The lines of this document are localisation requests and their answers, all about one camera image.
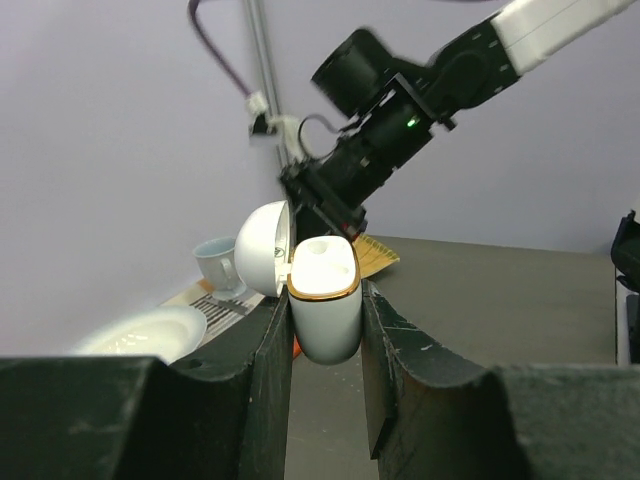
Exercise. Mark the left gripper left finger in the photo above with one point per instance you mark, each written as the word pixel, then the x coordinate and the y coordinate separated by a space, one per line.
pixel 219 413

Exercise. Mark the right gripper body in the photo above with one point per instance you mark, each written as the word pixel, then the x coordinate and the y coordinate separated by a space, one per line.
pixel 318 210

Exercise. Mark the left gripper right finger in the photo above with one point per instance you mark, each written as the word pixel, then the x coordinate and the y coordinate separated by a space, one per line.
pixel 434 414

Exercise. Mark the white earbud charging case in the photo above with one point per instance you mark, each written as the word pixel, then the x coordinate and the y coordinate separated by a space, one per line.
pixel 320 277

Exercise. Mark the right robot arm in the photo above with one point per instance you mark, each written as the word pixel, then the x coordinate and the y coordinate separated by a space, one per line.
pixel 391 103

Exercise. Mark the yellow woven cloth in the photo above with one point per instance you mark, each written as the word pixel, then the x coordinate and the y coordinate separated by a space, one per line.
pixel 373 256

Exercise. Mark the white plate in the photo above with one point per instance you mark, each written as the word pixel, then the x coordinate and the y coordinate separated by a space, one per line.
pixel 167 332

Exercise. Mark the patchwork placemat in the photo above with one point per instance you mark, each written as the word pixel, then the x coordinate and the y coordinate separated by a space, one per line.
pixel 218 319

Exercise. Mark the light blue cup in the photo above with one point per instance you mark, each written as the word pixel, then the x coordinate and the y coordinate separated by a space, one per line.
pixel 216 262

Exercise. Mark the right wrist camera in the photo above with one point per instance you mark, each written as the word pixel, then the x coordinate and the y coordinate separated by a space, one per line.
pixel 267 129

